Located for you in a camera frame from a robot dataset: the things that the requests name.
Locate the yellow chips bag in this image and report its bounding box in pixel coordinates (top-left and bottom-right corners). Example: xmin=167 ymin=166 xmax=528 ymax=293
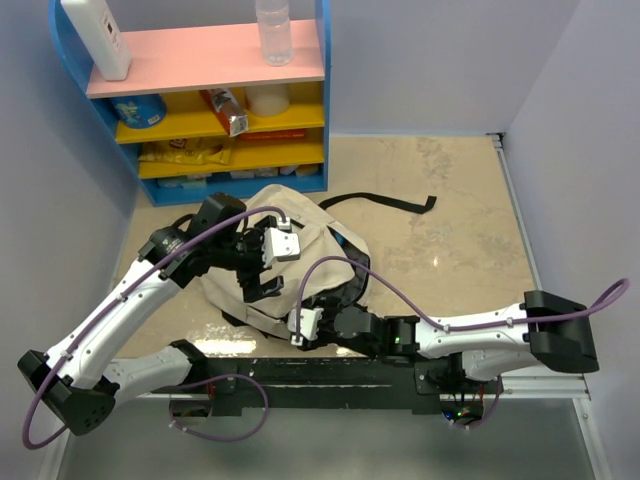
xmin=138 ymin=138 xmax=231 ymax=166

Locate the white rectangular bottle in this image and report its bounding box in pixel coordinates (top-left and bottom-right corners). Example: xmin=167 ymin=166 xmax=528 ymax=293
xmin=61 ymin=0 xmax=132 ymax=81

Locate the aluminium frame rail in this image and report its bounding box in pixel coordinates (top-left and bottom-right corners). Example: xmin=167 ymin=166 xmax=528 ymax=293
xmin=41 ymin=136 xmax=594 ymax=479

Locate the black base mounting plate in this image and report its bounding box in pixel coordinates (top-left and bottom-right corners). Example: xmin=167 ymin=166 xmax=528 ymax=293
xmin=152 ymin=355 xmax=503 ymax=416

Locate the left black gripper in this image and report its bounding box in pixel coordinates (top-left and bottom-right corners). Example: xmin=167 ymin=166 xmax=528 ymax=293
xmin=213 ymin=216 xmax=285 ymax=301

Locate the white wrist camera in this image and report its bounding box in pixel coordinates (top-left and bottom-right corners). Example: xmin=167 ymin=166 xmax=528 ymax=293
xmin=287 ymin=308 xmax=323 ymax=346
xmin=262 ymin=227 xmax=301 ymax=268

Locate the white small boxes row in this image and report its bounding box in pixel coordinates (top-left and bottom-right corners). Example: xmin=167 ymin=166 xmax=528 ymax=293
xmin=155 ymin=164 xmax=322 ymax=189

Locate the clear plastic water bottle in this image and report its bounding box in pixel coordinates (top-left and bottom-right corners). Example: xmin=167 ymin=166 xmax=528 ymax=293
xmin=255 ymin=0 xmax=293 ymax=67

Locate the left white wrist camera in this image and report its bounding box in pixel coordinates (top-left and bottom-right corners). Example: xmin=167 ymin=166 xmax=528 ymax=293
xmin=262 ymin=227 xmax=301 ymax=268

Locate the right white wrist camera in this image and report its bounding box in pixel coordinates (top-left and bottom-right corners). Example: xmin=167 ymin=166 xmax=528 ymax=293
xmin=287 ymin=308 xmax=323 ymax=346

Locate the beige canvas backpack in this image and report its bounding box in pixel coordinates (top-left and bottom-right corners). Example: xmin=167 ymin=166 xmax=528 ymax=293
xmin=172 ymin=183 xmax=439 ymax=346

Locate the blue round snack tub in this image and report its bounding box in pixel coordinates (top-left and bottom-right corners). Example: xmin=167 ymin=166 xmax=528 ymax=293
xmin=110 ymin=94 xmax=167 ymax=129

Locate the blue shelf unit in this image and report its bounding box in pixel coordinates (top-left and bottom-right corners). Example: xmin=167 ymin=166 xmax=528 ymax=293
xmin=48 ymin=1 xmax=331 ymax=206

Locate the red flat box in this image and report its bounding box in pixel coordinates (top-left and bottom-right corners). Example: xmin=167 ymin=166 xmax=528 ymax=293
xmin=239 ymin=129 xmax=307 ymax=141

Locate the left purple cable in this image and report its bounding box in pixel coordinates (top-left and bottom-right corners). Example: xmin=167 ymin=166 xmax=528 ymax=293
xmin=22 ymin=206 xmax=292 ymax=450

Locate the white cylindrical container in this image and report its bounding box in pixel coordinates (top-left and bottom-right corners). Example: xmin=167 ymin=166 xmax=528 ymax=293
xmin=245 ymin=84 xmax=290 ymax=117

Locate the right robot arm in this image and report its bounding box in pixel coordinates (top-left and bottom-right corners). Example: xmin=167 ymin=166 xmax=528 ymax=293
xmin=287 ymin=290 xmax=599 ymax=393

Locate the orange silver snack packet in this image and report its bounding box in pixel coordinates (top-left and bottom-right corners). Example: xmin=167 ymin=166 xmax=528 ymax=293
xmin=199 ymin=88 xmax=249 ymax=137

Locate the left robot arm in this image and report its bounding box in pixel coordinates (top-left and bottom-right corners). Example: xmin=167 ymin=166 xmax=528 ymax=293
xmin=18 ymin=193 xmax=299 ymax=436

